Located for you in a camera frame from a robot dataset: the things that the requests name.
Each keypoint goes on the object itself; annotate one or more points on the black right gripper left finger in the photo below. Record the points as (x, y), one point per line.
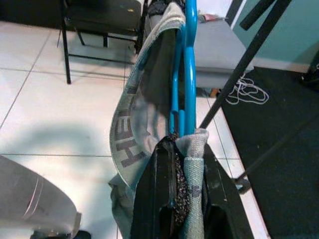
(154, 194)

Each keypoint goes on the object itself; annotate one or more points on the black metal clothes rack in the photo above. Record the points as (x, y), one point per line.
(236, 69)

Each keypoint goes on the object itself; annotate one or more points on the blue plastic clothes hanger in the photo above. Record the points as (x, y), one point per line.
(190, 62)

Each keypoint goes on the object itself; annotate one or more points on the grey shorts printed waistband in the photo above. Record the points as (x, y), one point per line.
(129, 112)

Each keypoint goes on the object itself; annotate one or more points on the grey upholstered stool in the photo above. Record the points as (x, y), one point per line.
(216, 49)

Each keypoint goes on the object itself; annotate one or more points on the black metal chair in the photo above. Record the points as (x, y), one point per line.
(99, 15)

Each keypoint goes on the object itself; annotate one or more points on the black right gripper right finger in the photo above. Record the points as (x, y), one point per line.
(224, 211)

